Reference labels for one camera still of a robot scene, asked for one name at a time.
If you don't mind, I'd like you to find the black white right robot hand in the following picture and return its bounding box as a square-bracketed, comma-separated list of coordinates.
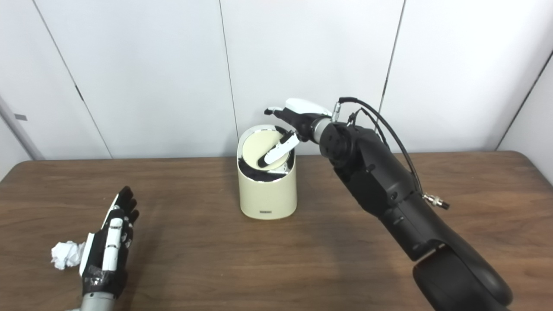
[257, 98, 333, 170]

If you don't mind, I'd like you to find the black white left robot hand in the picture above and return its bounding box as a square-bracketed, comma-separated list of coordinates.
[79, 186, 140, 298]

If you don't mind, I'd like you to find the white paper ball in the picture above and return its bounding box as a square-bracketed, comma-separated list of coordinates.
[51, 241, 86, 270]

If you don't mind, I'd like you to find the cream-colored lidded bin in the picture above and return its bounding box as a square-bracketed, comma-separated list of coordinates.
[236, 124, 298, 220]

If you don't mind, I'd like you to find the black bin liner bag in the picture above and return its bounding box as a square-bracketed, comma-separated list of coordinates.
[238, 126, 294, 182]

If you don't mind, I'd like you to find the thin black right arm wire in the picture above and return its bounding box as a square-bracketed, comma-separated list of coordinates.
[346, 107, 389, 147]

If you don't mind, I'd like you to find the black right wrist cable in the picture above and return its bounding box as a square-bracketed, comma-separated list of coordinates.
[332, 97, 450, 210]

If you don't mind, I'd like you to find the gray wall post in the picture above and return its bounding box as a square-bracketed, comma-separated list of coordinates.
[0, 97, 45, 161]

